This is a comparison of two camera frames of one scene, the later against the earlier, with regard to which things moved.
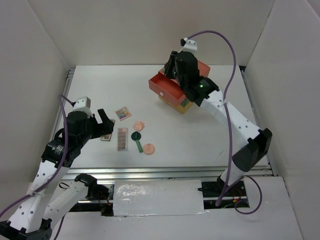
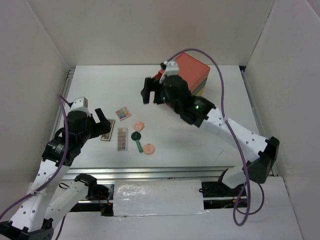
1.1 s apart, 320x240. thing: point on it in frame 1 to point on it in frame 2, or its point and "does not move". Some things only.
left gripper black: x=105 y=128 does not move
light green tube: x=139 y=146 does not move
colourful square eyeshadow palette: x=123 y=113 does not move
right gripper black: x=168 y=66 to x=150 y=85
